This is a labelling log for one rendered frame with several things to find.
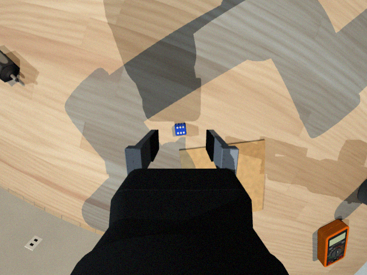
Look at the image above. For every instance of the blue die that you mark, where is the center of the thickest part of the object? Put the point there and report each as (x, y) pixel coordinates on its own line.
(180, 129)

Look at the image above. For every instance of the grey plastic bottle with blue cap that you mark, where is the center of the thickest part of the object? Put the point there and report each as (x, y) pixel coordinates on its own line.
(362, 193)

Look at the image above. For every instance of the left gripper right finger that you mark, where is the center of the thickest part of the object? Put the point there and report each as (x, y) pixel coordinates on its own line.
(223, 155)

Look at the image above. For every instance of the orange digital multimeter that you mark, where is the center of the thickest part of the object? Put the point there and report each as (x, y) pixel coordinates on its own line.
(332, 242)

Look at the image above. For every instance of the orange square mat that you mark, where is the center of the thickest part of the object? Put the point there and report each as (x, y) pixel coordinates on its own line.
(250, 169)

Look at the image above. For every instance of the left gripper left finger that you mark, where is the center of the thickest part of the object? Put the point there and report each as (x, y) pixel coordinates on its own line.
(143, 153)

